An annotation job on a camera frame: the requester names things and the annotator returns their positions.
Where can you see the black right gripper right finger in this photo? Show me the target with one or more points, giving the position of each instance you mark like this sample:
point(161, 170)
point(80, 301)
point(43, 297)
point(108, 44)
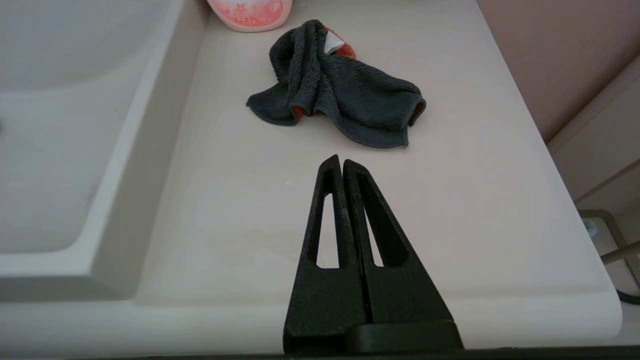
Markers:
point(405, 295)

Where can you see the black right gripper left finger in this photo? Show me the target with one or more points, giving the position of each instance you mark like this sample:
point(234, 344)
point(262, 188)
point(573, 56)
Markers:
point(322, 300)

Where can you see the beige sink basin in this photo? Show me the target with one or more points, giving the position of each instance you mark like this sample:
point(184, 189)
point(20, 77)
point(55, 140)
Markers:
point(60, 150)

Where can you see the pink soap pump bottle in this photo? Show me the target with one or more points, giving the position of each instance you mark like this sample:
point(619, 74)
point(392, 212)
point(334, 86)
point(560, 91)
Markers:
point(250, 15)

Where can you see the grey metal frame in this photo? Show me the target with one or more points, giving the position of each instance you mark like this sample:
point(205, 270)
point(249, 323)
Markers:
point(607, 235)

